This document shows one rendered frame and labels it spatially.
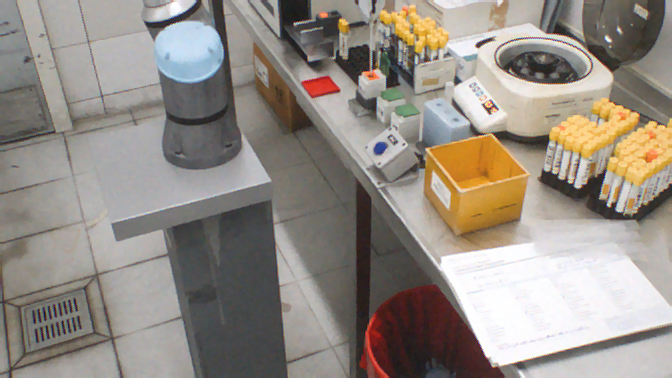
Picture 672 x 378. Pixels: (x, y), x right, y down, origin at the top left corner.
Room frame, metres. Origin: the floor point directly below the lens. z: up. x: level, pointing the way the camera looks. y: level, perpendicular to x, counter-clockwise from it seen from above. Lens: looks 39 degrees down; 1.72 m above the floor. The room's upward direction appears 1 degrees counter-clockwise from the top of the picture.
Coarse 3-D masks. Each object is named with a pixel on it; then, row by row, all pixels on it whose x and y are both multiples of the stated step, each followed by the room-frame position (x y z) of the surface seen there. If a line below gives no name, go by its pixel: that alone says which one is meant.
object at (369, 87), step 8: (368, 72) 1.36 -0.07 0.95; (376, 72) 1.36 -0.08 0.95; (360, 80) 1.35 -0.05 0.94; (368, 80) 1.33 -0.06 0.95; (376, 80) 1.33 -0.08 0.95; (384, 80) 1.34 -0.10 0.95; (360, 88) 1.35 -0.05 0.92; (368, 88) 1.32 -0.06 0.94; (376, 88) 1.33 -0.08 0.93; (384, 88) 1.34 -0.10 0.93; (368, 96) 1.32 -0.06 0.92; (376, 96) 1.33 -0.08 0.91
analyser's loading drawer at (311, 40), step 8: (296, 16) 1.72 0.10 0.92; (288, 24) 1.68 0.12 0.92; (296, 24) 1.62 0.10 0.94; (304, 24) 1.62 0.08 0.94; (312, 24) 1.63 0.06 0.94; (288, 32) 1.64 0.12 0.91; (296, 32) 1.61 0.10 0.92; (304, 32) 1.57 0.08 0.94; (312, 32) 1.58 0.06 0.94; (320, 32) 1.59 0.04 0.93; (296, 40) 1.59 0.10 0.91; (304, 40) 1.57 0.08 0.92; (312, 40) 1.58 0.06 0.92; (320, 40) 1.59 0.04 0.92; (304, 48) 1.55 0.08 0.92; (312, 48) 1.52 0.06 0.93; (320, 48) 1.53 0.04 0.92; (328, 48) 1.54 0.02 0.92; (312, 56) 1.52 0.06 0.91; (320, 56) 1.53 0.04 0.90; (328, 56) 1.54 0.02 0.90
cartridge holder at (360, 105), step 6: (360, 96) 1.34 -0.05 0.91; (378, 96) 1.33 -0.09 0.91; (348, 102) 1.35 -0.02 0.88; (354, 102) 1.35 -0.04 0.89; (360, 102) 1.34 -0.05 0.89; (366, 102) 1.32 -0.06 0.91; (372, 102) 1.32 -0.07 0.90; (354, 108) 1.32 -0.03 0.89; (360, 108) 1.32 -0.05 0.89; (366, 108) 1.32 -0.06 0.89; (372, 108) 1.32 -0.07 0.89; (360, 114) 1.31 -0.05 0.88
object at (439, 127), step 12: (432, 108) 1.18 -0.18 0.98; (444, 108) 1.18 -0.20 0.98; (432, 120) 1.17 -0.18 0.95; (444, 120) 1.14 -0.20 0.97; (456, 120) 1.14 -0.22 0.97; (432, 132) 1.17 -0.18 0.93; (444, 132) 1.13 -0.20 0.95; (456, 132) 1.12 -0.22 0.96; (468, 132) 1.13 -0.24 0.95; (420, 144) 1.19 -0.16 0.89; (432, 144) 1.17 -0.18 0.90
